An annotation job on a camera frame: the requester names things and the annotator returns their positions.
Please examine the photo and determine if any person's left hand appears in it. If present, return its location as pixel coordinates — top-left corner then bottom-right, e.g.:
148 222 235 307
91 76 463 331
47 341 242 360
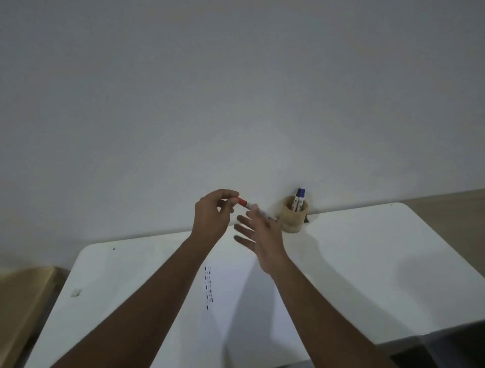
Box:
189 189 240 248

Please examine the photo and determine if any person's right hand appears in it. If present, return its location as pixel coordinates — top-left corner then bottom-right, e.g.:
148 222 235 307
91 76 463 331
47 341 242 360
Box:
233 206 290 275

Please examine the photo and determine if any round wooden pen holder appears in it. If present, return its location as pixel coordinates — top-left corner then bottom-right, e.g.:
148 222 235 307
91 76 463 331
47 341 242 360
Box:
279 195 310 234

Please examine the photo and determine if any red capped white marker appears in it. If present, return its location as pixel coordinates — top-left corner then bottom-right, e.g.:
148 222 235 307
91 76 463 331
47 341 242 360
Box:
246 203 279 222

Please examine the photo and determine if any white paper sheet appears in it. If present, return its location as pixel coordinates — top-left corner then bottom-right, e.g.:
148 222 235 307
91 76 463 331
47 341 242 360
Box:
150 242 315 368

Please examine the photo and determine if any person's left forearm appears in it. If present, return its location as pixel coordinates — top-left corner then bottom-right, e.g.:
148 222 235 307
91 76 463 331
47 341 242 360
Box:
51 233 217 368

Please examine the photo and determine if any person's right forearm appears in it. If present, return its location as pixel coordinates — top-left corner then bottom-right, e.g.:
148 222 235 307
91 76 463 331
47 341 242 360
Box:
267 257 399 368

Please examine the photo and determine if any light wooden cabinet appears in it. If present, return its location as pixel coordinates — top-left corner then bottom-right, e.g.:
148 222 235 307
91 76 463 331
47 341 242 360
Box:
0 266 69 368

